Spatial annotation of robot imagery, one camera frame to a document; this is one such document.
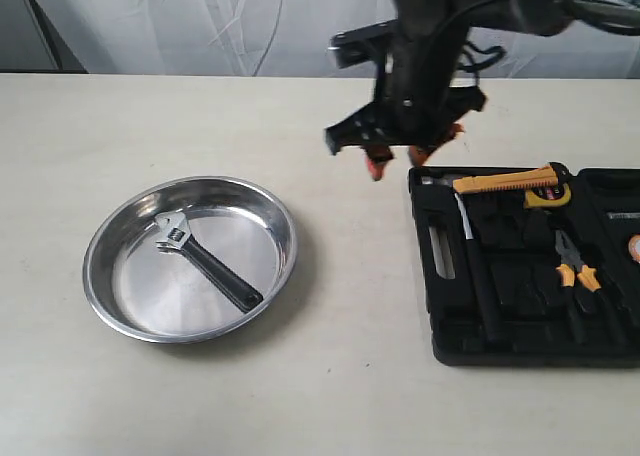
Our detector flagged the round stainless steel tray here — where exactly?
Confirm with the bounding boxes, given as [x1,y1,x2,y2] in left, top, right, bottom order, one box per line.
[82,176,298,344]

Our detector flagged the roll of tape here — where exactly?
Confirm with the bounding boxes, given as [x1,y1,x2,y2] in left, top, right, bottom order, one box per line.
[624,234,640,264]

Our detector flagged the adjustable wrench black handle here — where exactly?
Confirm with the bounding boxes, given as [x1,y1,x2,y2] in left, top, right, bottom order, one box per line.
[154,211,263,314]

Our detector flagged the black plastic tool case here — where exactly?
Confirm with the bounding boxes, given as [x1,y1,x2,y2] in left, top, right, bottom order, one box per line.
[408,167,639,368]

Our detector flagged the grey wrinkled backdrop cloth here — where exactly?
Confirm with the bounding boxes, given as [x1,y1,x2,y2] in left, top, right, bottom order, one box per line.
[1,0,639,79]

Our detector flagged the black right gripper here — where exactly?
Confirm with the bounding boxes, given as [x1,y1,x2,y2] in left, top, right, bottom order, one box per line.
[325,25,486,181]

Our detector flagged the hammer with black handle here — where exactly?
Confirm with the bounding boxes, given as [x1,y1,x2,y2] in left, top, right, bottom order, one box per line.
[419,174,504,345]

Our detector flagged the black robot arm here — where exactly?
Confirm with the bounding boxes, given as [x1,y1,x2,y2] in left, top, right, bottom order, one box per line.
[325,0,639,181]

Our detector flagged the yellow tape measure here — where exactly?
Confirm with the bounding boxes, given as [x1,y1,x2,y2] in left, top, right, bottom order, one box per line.
[523,183,572,209]

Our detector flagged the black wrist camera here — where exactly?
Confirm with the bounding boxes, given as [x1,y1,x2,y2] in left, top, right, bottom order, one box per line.
[329,20,397,69]

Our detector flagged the black cable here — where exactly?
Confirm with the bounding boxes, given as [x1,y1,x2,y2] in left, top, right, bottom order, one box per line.
[424,0,576,90]

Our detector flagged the pliers with yellow-black handles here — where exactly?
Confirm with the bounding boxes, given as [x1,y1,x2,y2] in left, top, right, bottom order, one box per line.
[555,229,628,346]

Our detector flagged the yellow utility knife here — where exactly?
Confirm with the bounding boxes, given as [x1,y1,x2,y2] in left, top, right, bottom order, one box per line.
[452,162,571,194]

